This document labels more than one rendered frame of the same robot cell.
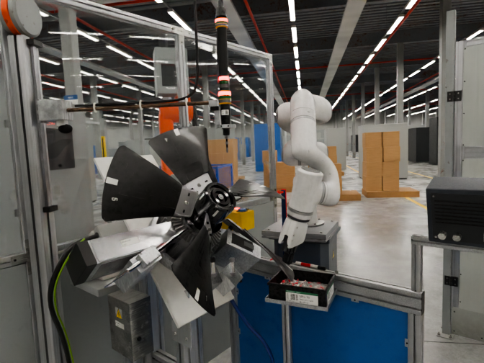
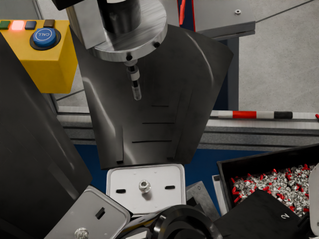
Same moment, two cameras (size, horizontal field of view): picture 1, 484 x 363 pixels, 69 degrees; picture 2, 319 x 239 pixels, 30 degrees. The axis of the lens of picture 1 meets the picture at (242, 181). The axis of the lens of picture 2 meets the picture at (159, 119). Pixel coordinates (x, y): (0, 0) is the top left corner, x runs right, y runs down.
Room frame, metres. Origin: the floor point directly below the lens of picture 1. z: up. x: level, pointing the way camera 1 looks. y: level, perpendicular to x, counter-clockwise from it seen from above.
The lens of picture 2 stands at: (0.93, 0.19, 1.78)
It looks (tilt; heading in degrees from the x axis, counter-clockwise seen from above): 52 degrees down; 334
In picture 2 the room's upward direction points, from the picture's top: 10 degrees counter-clockwise
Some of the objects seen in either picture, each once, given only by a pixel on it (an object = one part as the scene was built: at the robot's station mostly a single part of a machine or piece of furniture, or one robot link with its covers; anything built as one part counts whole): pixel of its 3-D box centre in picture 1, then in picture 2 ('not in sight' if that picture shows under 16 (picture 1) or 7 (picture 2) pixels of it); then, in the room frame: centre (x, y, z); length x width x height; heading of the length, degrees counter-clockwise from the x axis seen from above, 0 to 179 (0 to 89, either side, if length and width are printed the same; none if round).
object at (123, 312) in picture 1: (130, 322); not in sight; (1.30, 0.45, 0.73); 0.15 x 0.09 x 0.22; 50
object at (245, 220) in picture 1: (235, 220); (28, 58); (1.72, 0.04, 1.02); 0.16 x 0.10 x 0.11; 50
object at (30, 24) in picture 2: not in sight; (30, 25); (1.73, 0.01, 1.08); 0.02 x 0.02 x 0.01; 50
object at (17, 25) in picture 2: not in sight; (17, 25); (1.75, 0.03, 1.08); 0.02 x 0.02 x 0.01; 50
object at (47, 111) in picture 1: (54, 111); not in sight; (1.31, 0.67, 1.54); 0.10 x 0.07 x 0.09; 85
